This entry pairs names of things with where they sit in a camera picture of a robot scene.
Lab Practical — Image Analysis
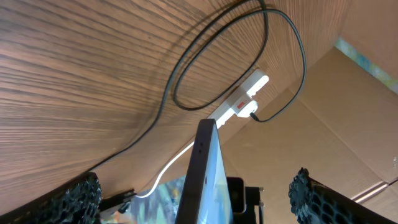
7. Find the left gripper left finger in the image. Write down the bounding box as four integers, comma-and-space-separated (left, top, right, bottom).
1, 172, 102, 224

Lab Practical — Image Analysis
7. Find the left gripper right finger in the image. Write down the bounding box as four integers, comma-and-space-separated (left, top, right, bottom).
288, 168, 396, 224

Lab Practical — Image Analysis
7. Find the smartphone with blue screen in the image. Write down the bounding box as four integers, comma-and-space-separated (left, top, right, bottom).
175, 119, 233, 224

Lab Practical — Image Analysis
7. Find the white charger plug adapter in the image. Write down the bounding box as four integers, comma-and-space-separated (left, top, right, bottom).
232, 94, 258, 118

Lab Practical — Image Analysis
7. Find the white power strip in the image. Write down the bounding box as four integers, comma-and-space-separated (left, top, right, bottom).
208, 69, 269, 128

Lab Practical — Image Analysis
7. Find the white power strip cord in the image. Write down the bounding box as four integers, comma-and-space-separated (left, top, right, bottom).
135, 141, 195, 199

